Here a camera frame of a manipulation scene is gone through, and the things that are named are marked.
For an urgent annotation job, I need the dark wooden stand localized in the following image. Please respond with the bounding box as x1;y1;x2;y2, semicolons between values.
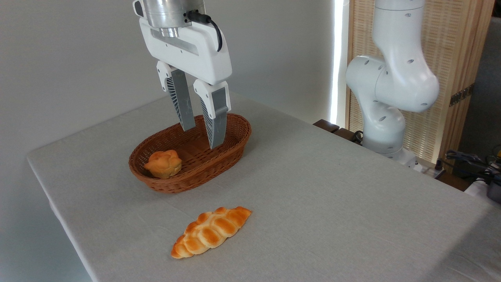
313;119;364;146

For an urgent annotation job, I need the wooden slatted folding screen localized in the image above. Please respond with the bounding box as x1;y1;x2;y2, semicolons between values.
346;0;496;173

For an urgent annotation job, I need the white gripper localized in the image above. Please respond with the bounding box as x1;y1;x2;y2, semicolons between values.
139;18;232;150

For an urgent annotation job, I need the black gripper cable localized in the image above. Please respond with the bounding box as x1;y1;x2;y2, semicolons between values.
187;11;223;52

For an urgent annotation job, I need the black clamp with cables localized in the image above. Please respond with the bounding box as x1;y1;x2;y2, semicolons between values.
445;150;501;185

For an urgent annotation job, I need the long braided bread loaf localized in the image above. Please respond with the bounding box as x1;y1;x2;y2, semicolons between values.
171;206;252;259

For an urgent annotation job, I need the brown wicker basket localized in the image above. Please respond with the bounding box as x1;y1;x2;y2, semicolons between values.
128;113;252;194

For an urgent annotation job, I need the small round orange bun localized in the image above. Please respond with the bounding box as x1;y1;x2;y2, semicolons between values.
144;150;182;179

